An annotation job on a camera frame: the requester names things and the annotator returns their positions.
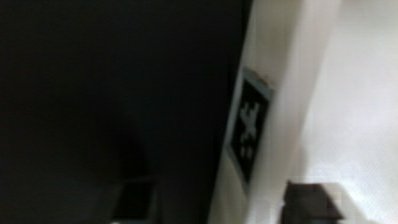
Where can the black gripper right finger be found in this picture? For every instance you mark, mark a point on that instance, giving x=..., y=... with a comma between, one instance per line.
x=317, y=204

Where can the white square table top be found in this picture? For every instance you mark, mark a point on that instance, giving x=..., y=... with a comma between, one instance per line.
x=313, y=121

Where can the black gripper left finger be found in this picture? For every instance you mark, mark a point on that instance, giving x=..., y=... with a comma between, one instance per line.
x=136, y=208

